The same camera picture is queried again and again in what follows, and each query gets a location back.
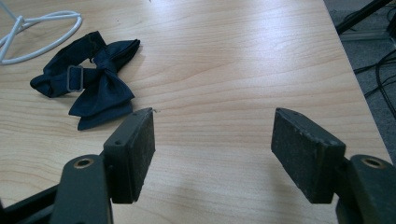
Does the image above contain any black cable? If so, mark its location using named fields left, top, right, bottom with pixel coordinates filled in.
left=353, top=49, right=396, bottom=75
left=363, top=52, right=396, bottom=120

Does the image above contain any dark navy bow tie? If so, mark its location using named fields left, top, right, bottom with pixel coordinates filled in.
left=29, top=30, right=141, bottom=132

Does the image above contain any black metal stand leg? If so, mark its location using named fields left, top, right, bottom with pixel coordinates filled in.
left=335, top=0, right=394, bottom=35

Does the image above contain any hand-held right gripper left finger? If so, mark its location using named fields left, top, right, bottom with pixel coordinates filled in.
left=102, top=107, right=156, bottom=205

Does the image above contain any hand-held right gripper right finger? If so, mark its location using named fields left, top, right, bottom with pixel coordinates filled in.
left=270, top=107, right=347, bottom=204

